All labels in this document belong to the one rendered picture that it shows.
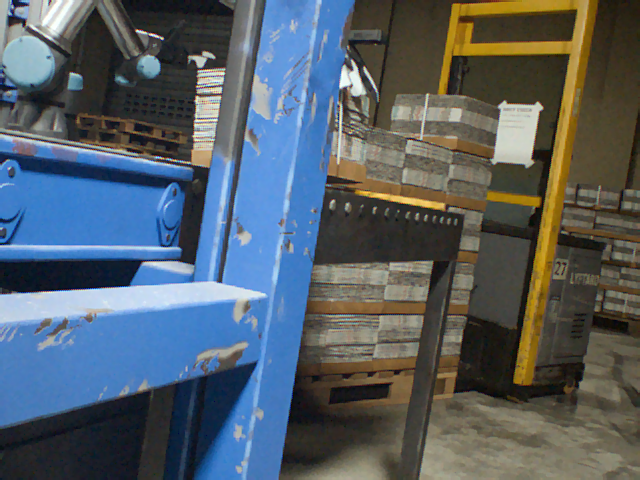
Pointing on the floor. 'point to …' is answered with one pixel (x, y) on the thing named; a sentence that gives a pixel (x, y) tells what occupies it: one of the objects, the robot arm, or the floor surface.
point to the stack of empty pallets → (105, 126)
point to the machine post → (262, 226)
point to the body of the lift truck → (498, 279)
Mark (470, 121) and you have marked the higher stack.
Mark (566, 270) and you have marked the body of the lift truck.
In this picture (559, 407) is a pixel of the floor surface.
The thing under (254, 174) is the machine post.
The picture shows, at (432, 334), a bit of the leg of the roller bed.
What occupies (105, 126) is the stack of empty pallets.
